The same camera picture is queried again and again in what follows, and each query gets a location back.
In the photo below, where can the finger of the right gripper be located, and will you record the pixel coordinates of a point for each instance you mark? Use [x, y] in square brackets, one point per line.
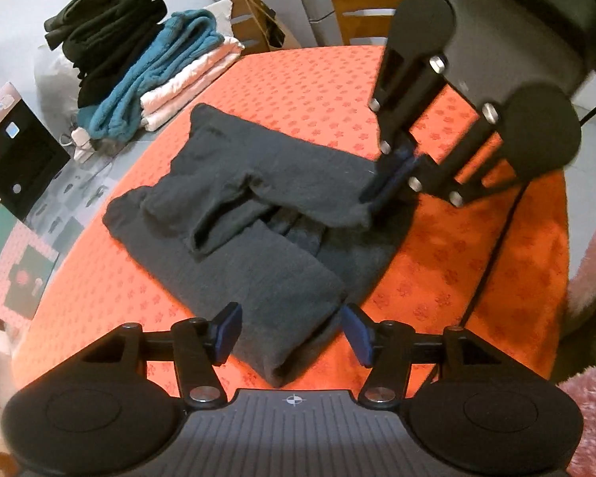
[457, 168]
[401, 95]

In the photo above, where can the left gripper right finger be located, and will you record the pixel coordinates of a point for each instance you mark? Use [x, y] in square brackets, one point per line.
[386, 349]

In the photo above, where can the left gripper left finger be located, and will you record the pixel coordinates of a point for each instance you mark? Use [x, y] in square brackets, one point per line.
[198, 346]

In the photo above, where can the dark grey long-sleeve shirt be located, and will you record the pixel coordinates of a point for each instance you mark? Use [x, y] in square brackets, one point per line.
[249, 215]

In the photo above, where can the black folded clothes stack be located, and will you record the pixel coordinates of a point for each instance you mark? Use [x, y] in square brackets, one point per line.
[103, 39]

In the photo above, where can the brown paper bag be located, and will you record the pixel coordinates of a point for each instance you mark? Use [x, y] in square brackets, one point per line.
[259, 28]

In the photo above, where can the lower pink green box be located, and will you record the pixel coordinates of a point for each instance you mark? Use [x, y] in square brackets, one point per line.
[26, 264]

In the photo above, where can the white power strip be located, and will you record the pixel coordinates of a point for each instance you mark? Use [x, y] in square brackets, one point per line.
[83, 146]

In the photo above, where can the teal knitted sweater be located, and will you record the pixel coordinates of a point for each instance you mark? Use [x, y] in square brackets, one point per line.
[185, 37]

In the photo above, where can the pink folded towel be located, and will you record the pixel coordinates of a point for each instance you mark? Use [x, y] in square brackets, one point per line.
[163, 102]

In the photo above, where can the black water dispenser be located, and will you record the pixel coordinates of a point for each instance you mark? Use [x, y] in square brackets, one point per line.
[29, 155]

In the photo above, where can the clear plastic bag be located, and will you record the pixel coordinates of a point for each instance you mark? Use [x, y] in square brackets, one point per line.
[57, 87]

